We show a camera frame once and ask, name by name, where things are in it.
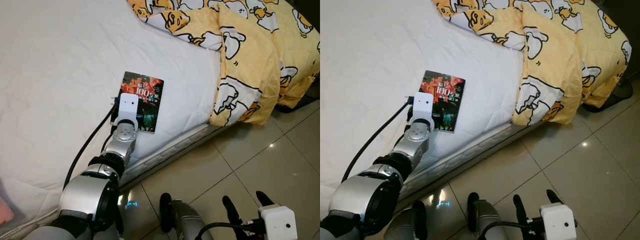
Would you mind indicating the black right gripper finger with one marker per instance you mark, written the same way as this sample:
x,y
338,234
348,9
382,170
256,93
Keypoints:
x,y
520,209
231,210
265,199
554,197

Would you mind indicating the red black cover book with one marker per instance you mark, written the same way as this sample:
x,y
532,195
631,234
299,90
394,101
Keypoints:
x,y
449,97
149,95

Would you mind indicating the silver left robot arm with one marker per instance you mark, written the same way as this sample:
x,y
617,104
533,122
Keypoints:
x,y
357,200
85,195

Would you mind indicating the grey robot right leg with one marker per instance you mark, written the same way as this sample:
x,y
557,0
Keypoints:
x,y
187,222
490,220

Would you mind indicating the grey robot leg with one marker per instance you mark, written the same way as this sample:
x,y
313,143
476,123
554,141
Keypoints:
x,y
405,225
187,222
490,220

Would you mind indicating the black round floor base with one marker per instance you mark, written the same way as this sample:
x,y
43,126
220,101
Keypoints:
x,y
612,100

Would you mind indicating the grey robot left leg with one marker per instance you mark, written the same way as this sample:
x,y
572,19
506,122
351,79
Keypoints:
x,y
405,225

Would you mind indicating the yellow cartoon print duvet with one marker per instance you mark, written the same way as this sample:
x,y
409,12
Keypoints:
x,y
250,65
550,65

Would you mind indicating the white quilted mattress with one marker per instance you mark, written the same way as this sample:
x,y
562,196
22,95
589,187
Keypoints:
x,y
375,60
60,75

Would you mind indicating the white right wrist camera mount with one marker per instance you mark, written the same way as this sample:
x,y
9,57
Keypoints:
x,y
277,222
557,221

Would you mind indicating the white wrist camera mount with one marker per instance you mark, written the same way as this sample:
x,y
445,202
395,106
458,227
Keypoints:
x,y
277,222
557,221
424,104
128,105

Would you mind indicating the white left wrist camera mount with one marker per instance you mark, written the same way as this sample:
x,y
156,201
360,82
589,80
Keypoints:
x,y
128,105
424,104

